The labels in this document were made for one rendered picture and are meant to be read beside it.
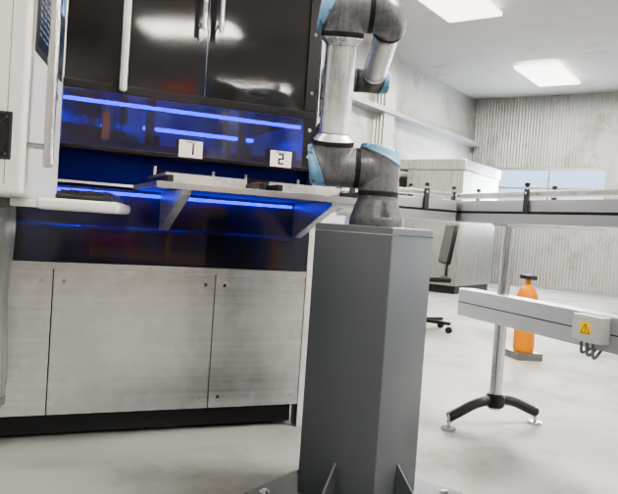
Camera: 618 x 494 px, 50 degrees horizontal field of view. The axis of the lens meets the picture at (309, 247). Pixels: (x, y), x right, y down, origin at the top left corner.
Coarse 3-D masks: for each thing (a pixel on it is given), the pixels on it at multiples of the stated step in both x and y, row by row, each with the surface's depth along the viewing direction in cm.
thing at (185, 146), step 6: (180, 144) 232; (186, 144) 233; (198, 144) 235; (180, 150) 232; (186, 150) 233; (198, 150) 235; (180, 156) 232; (186, 156) 233; (192, 156) 234; (198, 156) 235
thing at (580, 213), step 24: (504, 192) 269; (528, 192) 251; (552, 192) 244; (576, 192) 234; (600, 192) 223; (456, 216) 294; (480, 216) 279; (504, 216) 264; (528, 216) 252; (552, 216) 240; (576, 216) 230; (600, 216) 220
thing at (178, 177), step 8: (152, 176) 227; (176, 176) 206; (184, 176) 207; (192, 176) 208; (200, 176) 209; (208, 176) 210; (216, 176) 211; (208, 184) 211; (216, 184) 212; (224, 184) 213; (232, 184) 214; (240, 184) 215
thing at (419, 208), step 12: (408, 192) 285; (420, 192) 287; (432, 192) 289; (444, 192) 292; (408, 204) 282; (420, 204) 284; (432, 204) 287; (444, 204) 289; (456, 204) 292; (408, 216) 282; (420, 216) 285; (432, 216) 287; (444, 216) 289
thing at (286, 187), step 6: (288, 186) 221; (294, 186) 222; (300, 186) 223; (306, 186) 224; (312, 186) 224; (318, 186) 225; (300, 192) 223; (306, 192) 224; (312, 192) 225; (318, 192) 225; (324, 192) 226; (330, 192) 227; (336, 192) 228
